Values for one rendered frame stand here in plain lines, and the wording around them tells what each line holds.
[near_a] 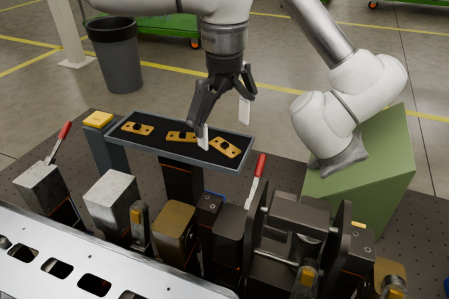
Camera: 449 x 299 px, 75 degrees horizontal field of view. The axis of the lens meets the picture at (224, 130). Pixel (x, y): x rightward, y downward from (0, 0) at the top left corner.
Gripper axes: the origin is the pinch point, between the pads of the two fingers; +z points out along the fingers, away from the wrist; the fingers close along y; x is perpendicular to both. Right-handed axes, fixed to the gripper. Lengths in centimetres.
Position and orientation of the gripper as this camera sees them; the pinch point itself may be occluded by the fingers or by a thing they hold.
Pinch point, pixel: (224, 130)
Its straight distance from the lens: 69.3
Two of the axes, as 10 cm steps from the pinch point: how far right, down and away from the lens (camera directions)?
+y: -7.1, 4.2, -5.6
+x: 7.0, 4.3, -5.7
